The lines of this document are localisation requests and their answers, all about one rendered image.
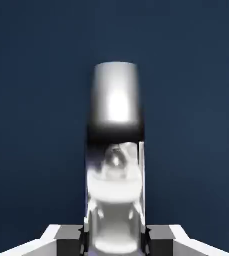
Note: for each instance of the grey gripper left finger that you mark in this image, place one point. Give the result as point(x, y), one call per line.
point(66, 240)

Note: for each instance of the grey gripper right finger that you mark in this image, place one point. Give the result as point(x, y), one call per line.
point(162, 240)

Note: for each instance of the dark blue cabinet door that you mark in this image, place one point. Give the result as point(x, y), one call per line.
point(36, 100)

